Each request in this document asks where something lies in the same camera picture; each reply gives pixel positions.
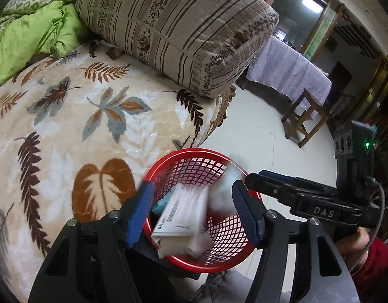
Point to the wooden stool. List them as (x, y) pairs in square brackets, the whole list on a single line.
[(304, 116)]

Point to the green quilt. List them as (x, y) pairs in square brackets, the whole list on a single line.
[(26, 41)]

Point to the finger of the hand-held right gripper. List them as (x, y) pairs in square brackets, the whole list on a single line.
[(269, 187), (276, 174)]

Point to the teal plastic wrapper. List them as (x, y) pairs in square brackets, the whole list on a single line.
[(160, 206)]

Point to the dark glass door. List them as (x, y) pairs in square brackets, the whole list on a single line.
[(295, 9)]

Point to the green wall poster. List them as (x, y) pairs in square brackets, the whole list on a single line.
[(320, 31)]

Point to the person's right hand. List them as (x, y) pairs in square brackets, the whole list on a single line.
[(353, 243)]

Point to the white grey carton box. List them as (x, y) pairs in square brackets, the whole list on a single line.
[(181, 214)]

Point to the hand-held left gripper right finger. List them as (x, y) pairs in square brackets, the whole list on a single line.
[(244, 214)]

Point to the striped beige pillow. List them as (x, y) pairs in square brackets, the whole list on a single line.
[(175, 28)]

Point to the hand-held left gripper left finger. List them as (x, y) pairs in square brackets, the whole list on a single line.
[(140, 208)]

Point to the red mesh basket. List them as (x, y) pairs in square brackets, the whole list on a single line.
[(187, 167)]

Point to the grey patterned cloth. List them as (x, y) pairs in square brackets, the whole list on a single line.
[(225, 287)]

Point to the white plastic bag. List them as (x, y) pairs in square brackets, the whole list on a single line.
[(222, 192)]

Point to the leaf print blanket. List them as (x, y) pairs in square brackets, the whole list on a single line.
[(70, 126)]

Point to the table with lilac cloth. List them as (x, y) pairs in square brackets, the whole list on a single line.
[(285, 69)]

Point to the small brown object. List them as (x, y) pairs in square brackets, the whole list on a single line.
[(114, 52)]

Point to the person's right forearm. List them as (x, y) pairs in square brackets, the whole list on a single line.
[(378, 268)]

